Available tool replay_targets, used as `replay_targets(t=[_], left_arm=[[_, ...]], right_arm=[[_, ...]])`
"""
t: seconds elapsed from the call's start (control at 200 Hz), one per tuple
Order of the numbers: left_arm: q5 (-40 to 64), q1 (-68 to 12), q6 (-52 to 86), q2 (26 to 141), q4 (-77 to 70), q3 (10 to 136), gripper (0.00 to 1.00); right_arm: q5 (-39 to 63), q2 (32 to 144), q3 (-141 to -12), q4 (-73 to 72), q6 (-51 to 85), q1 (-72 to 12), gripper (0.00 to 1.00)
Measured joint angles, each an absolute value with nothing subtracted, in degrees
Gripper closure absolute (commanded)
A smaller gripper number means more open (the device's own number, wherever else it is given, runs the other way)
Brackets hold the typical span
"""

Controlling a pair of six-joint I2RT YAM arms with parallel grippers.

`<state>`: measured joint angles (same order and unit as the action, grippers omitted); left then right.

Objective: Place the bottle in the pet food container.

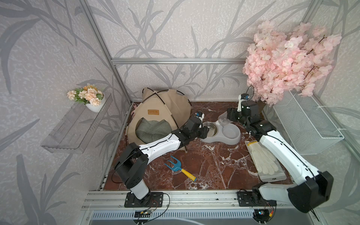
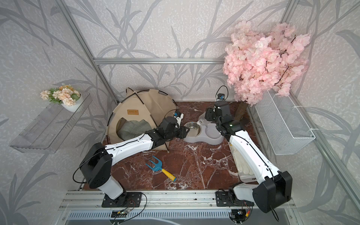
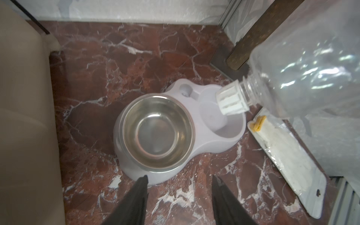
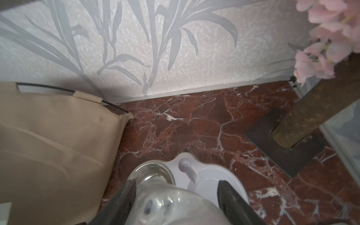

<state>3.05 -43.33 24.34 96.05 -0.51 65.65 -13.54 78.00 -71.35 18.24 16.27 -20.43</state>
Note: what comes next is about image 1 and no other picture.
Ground beige pet tent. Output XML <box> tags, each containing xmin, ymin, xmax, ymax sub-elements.
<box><xmin>126</xmin><ymin>88</ymin><xmax>192</xmax><ymax>145</ymax></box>

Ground pink blossom tree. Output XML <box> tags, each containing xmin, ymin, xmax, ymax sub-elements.
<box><xmin>243</xmin><ymin>21</ymin><xmax>342</xmax><ymax>106</ymax></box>

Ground blue yellow garden fork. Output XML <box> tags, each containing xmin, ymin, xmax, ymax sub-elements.
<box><xmin>164</xmin><ymin>156</ymin><xmax>197</xmax><ymax>182</ymax></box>

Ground green checked cushion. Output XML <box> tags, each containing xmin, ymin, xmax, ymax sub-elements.
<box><xmin>136</xmin><ymin>118</ymin><xmax>172</xmax><ymax>143</ymax></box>

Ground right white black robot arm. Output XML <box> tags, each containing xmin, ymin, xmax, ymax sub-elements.
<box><xmin>226</xmin><ymin>100</ymin><xmax>334</xmax><ymax>213</ymax></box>

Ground white wire basket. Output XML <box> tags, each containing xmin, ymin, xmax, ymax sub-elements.
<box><xmin>273</xmin><ymin>90</ymin><xmax>344</xmax><ymax>155</ymax></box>

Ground clear plastic bottle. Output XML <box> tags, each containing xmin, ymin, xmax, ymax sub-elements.
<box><xmin>217</xmin><ymin>111</ymin><xmax>232</xmax><ymax>127</ymax></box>

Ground clear acrylic shelf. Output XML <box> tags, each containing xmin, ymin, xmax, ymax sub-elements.
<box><xmin>40</xmin><ymin>93</ymin><xmax>113</xmax><ymax>154</ymax></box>

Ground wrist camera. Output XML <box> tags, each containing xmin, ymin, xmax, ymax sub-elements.
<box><xmin>237</xmin><ymin>93</ymin><xmax>249</xmax><ymax>112</ymax></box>
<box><xmin>195</xmin><ymin>111</ymin><xmax>204</xmax><ymax>122</ymax></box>

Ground grey double pet bowl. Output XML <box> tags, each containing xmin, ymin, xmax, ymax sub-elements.
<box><xmin>201</xmin><ymin>122</ymin><xmax>241</xmax><ymax>145</ymax></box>

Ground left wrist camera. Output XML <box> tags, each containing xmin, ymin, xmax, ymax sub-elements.
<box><xmin>195</xmin><ymin>111</ymin><xmax>204</xmax><ymax>122</ymax></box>

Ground small potted flowers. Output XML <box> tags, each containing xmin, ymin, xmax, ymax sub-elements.
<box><xmin>67</xmin><ymin>83</ymin><xmax>106</xmax><ymax>113</ymax></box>

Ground bagged white gloves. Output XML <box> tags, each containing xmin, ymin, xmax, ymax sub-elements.
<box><xmin>245</xmin><ymin>141</ymin><xmax>287</xmax><ymax>183</ymax></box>

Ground steel bowl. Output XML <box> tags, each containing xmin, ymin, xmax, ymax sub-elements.
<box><xmin>203</xmin><ymin>122</ymin><xmax>218</xmax><ymax>138</ymax></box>

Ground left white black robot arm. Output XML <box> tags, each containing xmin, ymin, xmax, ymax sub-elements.
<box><xmin>114</xmin><ymin>111</ymin><xmax>209</xmax><ymax>200</ymax></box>

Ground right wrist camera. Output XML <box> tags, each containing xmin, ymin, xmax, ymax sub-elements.
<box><xmin>237</xmin><ymin>93</ymin><xmax>249</xmax><ymax>112</ymax></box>

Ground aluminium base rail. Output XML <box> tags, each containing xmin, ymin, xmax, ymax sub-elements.
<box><xmin>81</xmin><ymin>189</ymin><xmax>319</xmax><ymax>211</ymax></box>

